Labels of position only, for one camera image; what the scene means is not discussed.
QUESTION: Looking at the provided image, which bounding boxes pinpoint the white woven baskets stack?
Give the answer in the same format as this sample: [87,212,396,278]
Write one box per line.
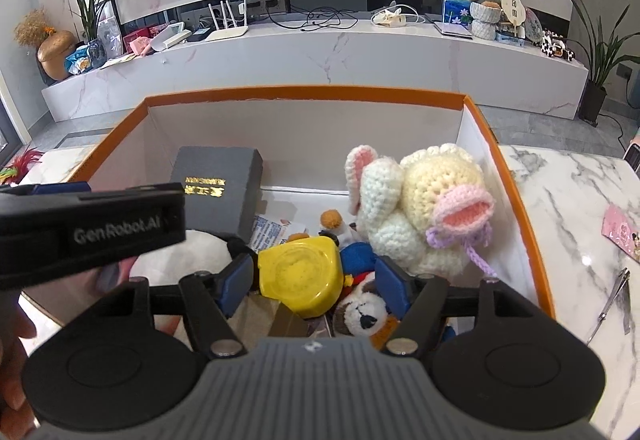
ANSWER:
[470,1,502,41]

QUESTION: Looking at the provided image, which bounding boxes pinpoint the pink keychain card package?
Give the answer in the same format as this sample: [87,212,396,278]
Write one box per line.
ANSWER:
[601,205,640,262]

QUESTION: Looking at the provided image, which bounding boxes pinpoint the red feather decoration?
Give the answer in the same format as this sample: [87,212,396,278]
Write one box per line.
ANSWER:
[0,148,43,185]

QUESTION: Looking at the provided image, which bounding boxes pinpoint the sailor dog plush toy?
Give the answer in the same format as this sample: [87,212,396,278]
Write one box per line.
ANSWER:
[319,209,399,350]

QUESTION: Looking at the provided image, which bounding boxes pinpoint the white plush penguin toy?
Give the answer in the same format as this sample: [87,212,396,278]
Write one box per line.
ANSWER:
[96,227,260,296]

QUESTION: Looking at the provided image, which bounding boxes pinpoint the round paper fan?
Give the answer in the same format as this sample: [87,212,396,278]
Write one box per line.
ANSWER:
[500,0,526,39]

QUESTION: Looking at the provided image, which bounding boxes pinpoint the pink small heater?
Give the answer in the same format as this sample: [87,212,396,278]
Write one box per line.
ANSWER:
[623,135,640,177]

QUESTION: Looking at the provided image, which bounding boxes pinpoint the black cables bundle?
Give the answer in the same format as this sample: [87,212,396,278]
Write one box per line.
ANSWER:
[267,5,362,32]

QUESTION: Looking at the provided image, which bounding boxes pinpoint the white marble tv cabinet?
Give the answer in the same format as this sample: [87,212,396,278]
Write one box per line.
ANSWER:
[42,22,588,121]

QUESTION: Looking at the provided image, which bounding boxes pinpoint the cow figurine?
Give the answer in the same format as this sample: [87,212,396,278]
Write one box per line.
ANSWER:
[540,30,575,62]

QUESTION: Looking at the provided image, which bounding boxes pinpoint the large orange cardboard box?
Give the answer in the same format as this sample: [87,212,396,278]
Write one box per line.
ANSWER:
[72,85,554,313]

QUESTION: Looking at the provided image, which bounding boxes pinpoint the metal scissors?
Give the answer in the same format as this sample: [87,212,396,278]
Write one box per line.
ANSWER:
[586,267,630,345]

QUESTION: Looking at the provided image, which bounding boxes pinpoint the pink illustrated card box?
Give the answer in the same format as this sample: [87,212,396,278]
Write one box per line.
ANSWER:
[248,215,307,252]

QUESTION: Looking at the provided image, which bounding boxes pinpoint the cream crochet sheep doll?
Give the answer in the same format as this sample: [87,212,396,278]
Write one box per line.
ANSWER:
[345,143,497,281]

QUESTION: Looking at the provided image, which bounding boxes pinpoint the green plant in glass vase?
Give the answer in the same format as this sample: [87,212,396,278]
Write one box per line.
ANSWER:
[76,0,111,69]

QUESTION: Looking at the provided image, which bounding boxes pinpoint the potted plant right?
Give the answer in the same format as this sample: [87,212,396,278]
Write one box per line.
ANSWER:
[570,0,639,127]

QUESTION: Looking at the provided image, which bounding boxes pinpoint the dark grey gift box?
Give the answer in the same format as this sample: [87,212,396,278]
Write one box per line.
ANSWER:
[171,146,262,243]

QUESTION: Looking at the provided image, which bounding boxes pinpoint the white power strip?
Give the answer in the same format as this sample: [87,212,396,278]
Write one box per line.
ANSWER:
[370,2,427,28]

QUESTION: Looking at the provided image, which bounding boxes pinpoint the white wifi router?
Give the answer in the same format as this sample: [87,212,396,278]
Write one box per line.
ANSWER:
[205,0,248,42]

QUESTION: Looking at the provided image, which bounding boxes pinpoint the golden vase with dried flowers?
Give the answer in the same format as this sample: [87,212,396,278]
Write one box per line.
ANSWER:
[13,8,77,82]

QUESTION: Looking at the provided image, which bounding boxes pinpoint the person left hand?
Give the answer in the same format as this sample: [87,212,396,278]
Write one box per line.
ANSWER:
[0,253,181,440]

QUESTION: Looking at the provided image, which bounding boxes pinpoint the yellow tape measure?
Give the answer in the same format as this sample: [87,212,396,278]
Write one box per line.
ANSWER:
[258,236,344,319]

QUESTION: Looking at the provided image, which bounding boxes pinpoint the gold cardboard box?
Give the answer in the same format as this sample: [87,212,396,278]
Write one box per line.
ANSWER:
[229,293,308,351]

